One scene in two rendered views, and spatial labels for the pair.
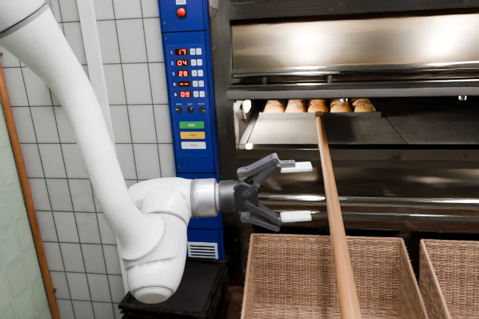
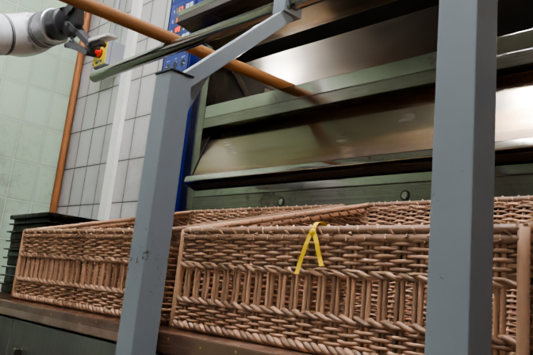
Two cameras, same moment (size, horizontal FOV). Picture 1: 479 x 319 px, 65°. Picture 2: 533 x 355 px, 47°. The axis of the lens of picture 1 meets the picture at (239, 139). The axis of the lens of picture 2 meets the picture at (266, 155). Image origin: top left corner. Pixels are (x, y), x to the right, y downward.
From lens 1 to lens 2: 1.58 m
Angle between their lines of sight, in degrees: 48
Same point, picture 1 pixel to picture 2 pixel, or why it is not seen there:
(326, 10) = not seen: outside the picture
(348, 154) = (301, 89)
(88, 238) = not seen: hidden behind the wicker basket
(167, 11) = not seen: outside the picture
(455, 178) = (429, 105)
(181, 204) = (20, 17)
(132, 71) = (152, 43)
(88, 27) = (134, 10)
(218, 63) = not seen: hidden behind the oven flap
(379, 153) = (331, 82)
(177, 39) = not seen: outside the picture
